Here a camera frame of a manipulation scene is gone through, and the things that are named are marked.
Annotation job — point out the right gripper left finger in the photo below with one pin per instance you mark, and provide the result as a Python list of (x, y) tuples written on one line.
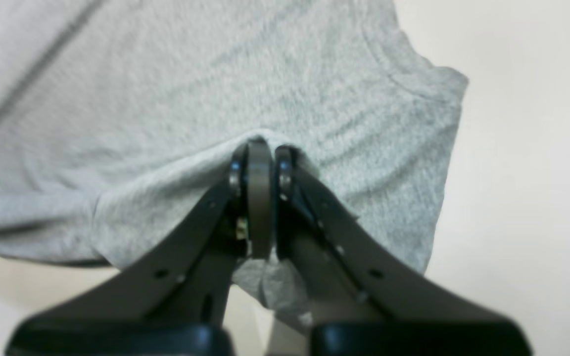
[(171, 302)]

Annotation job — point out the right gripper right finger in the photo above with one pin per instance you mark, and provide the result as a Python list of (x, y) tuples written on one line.
[(364, 301)]

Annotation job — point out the grey T-shirt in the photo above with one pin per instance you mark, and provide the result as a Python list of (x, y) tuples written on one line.
[(117, 115)]

